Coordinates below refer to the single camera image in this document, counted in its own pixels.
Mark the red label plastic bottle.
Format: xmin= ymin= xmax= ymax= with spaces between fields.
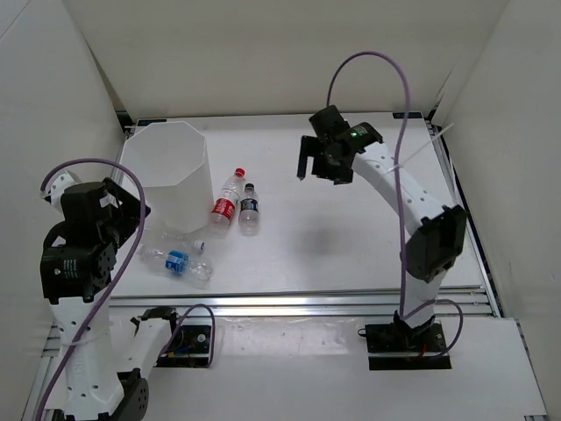
xmin=209 ymin=168 xmax=245 ymax=237

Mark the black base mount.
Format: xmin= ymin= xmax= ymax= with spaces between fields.
xmin=156 ymin=325 xmax=212 ymax=368
xmin=357 ymin=323 xmax=452 ymax=371

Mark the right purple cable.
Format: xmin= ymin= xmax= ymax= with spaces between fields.
xmin=326 ymin=51 xmax=465 ymax=361

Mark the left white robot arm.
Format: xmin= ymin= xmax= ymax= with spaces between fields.
xmin=39 ymin=171 xmax=184 ymax=420

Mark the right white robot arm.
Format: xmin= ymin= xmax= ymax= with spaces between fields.
xmin=297 ymin=105 xmax=466 ymax=351

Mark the dark label small bottle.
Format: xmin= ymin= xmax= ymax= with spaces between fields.
xmin=238 ymin=183 xmax=259 ymax=236

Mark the aluminium frame rail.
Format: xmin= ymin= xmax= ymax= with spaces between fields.
xmin=110 ymin=287 xmax=499 ymax=318

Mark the blue label clear bottle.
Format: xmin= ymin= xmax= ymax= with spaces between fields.
xmin=138 ymin=245 xmax=214 ymax=289

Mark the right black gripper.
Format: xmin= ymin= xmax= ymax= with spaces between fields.
xmin=298 ymin=136 xmax=355 ymax=186

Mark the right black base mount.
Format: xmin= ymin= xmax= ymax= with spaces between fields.
xmin=357 ymin=323 xmax=452 ymax=371

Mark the white octagonal plastic bin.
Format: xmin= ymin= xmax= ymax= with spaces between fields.
xmin=121 ymin=121 xmax=214 ymax=232

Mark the white cable tie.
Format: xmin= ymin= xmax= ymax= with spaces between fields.
xmin=385 ymin=123 xmax=455 ymax=177

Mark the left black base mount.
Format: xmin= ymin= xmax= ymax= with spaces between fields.
xmin=156 ymin=325 xmax=212 ymax=368

